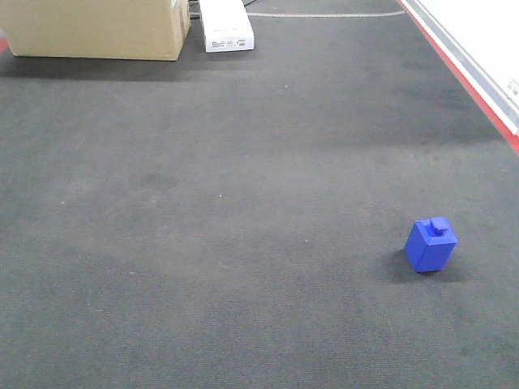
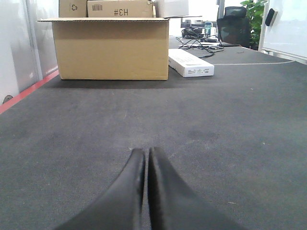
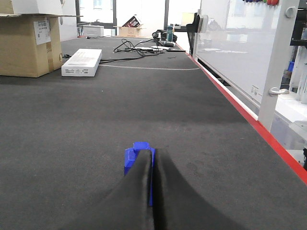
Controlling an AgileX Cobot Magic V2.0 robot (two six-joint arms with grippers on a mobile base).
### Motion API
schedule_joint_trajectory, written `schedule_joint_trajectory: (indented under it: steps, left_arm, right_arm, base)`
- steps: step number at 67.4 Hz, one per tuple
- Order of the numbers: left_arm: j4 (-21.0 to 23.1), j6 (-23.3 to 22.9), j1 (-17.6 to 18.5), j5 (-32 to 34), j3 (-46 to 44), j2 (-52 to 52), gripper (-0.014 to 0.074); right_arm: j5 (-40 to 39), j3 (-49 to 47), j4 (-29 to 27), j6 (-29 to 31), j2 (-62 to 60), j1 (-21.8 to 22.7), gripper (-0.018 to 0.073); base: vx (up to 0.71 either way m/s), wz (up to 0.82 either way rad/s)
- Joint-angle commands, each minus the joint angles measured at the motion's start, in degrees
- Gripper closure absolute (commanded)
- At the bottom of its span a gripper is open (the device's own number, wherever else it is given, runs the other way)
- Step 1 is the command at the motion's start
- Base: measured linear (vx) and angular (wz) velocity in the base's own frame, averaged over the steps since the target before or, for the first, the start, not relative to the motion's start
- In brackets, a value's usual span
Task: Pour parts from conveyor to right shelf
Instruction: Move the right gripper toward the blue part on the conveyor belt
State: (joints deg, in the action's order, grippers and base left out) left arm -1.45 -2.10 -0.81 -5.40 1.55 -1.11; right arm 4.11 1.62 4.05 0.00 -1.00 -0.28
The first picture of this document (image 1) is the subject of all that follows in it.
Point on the blue block part with knob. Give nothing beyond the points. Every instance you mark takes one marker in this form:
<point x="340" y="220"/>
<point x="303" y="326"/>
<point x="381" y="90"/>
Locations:
<point x="430" y="244"/>

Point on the long white cardboard box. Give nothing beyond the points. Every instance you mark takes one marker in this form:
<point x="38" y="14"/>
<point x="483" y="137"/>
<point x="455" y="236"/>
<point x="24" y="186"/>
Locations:
<point x="226" y="26"/>

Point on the large brown cardboard box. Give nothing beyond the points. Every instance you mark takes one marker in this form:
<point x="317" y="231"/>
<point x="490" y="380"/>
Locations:
<point x="134" y="30"/>

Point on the white conveyor side rail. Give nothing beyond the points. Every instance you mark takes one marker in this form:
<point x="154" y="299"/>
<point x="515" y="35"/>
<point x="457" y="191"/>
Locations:
<point x="481" y="39"/>

